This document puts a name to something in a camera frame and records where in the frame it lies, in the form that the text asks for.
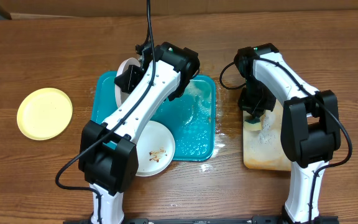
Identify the white plate front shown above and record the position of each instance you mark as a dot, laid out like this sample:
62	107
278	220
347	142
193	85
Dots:
155	149

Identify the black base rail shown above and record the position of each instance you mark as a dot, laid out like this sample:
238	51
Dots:
259	219

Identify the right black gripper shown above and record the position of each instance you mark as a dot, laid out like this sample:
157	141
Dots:
256	111

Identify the black tray with soapy water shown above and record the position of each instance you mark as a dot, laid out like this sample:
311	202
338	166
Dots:
262	149

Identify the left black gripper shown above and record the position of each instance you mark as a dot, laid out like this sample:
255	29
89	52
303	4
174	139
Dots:
133	76

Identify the green yellow sponge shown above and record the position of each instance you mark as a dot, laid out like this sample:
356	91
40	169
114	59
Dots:
252	124

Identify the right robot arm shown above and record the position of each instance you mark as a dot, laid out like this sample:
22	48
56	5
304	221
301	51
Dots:
309	132

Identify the yellow-green plate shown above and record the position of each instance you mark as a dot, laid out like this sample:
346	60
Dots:
44	114

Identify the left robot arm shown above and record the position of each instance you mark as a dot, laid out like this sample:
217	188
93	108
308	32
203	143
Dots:
108	154

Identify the white plate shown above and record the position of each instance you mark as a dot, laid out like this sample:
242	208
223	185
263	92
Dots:
155	149
120	98

